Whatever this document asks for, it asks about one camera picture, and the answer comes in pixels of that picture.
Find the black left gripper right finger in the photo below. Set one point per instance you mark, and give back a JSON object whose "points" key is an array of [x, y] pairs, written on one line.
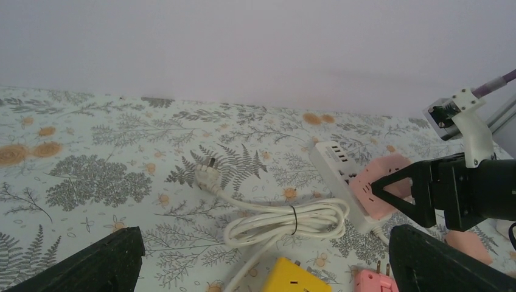
{"points": [[422, 263]]}

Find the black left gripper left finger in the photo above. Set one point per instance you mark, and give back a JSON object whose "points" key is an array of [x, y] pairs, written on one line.
{"points": [[110, 264]]}

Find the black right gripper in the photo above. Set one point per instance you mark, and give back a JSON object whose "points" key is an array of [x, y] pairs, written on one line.
{"points": [[467, 196]]}

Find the pink plug adapter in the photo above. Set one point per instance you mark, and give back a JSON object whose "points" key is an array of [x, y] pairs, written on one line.
{"points": [[375, 281]]}

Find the round pink power socket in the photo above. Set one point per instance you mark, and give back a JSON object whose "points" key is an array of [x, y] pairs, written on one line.
{"points": [[469, 243]]}

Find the white power strip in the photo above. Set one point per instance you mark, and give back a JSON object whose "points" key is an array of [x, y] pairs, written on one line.
{"points": [[338, 170]]}

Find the floral patterned table mat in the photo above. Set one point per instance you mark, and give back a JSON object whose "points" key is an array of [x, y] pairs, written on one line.
{"points": [[76, 167]]}

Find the yellow cube socket adapter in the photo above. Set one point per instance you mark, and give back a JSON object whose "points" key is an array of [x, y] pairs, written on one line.
{"points": [[286, 276]]}

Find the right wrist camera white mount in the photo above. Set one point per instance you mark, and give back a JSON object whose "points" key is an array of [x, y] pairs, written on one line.
{"points": [[456, 117]]}

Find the aluminium corner frame post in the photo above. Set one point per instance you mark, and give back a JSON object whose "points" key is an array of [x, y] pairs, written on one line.
{"points": [[498, 120]]}

